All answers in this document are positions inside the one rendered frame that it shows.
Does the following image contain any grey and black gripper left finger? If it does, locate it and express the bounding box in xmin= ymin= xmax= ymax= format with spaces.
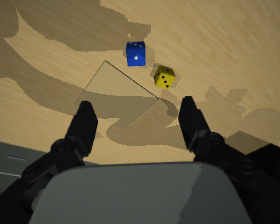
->
xmin=0 ymin=101 xmax=98 ymax=224

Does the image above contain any blue die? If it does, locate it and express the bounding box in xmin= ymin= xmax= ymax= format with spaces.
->
xmin=126 ymin=41 xmax=146 ymax=67

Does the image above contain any yellow die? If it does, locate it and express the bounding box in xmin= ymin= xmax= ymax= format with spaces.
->
xmin=154 ymin=65 xmax=176 ymax=89

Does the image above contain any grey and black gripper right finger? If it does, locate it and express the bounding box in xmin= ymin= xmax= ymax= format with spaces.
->
xmin=178 ymin=96 xmax=280 ymax=224

